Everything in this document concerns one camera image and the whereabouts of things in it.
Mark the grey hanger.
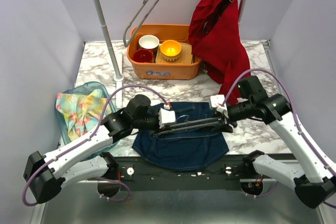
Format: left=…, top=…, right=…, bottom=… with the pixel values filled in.
left=122, top=0, right=166, bottom=47
left=154, top=116, right=227, bottom=135

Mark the blue denim skirt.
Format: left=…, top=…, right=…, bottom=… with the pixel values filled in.
left=131, top=101, right=230, bottom=173

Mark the floral cloth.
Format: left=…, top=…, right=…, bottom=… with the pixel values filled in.
left=55, top=89, right=107, bottom=141

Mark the red skirt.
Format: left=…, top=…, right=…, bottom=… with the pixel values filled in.
left=188, top=0, right=250, bottom=95

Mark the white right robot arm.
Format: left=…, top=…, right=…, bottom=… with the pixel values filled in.
left=211, top=76, right=335, bottom=209

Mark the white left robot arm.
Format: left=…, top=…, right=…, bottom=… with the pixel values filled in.
left=22, top=94, right=161, bottom=206

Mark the red cup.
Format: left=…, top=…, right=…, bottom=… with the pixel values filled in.
left=133, top=48, right=154, bottom=63

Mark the orange plastic basin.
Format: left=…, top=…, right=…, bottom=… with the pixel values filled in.
left=127, top=24, right=201, bottom=80

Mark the beige square plate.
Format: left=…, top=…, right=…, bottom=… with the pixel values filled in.
left=155, top=42, right=193, bottom=64

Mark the yellow bowl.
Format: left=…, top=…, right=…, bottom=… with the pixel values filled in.
left=160, top=40, right=182, bottom=61

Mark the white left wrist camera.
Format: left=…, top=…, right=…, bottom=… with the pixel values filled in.
left=158, top=103, right=176, bottom=129

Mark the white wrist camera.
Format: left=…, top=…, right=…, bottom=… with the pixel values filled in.
left=209, top=94, right=228, bottom=118
left=158, top=103, right=176, bottom=129

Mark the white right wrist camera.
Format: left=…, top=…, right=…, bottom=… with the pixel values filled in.
left=209, top=94, right=228, bottom=118

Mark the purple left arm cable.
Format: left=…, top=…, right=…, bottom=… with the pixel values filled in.
left=22, top=84, right=173, bottom=207

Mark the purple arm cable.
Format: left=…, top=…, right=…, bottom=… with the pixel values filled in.
left=22, top=84, right=173, bottom=207
left=220, top=68, right=336, bottom=209

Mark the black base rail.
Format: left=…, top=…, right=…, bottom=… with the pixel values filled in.
left=62, top=153, right=289, bottom=193

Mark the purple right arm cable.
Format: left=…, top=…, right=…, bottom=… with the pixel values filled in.
left=220, top=68, right=336, bottom=209

